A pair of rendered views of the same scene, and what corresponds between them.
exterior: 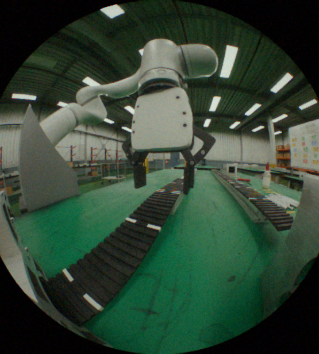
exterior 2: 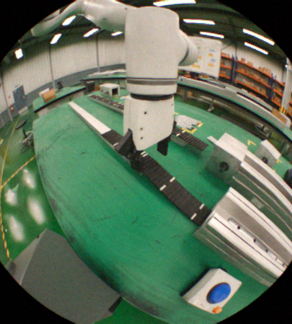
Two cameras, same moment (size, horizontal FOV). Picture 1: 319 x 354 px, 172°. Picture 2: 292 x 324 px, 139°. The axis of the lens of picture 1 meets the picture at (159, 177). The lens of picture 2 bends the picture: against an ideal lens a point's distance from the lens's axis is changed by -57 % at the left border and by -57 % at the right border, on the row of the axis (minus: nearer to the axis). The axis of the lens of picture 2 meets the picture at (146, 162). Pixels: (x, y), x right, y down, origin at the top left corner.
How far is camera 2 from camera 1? 0.28 m
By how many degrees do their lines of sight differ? 66
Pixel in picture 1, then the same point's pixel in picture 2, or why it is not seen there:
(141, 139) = (148, 141)
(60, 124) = not seen: outside the picture
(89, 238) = (163, 215)
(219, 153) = (70, 66)
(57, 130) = not seen: outside the picture
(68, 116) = not seen: outside the picture
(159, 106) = (163, 114)
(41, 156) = (63, 279)
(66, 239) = (164, 230)
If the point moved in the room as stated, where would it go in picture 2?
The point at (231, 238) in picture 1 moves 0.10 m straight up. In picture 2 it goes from (184, 161) to (191, 133)
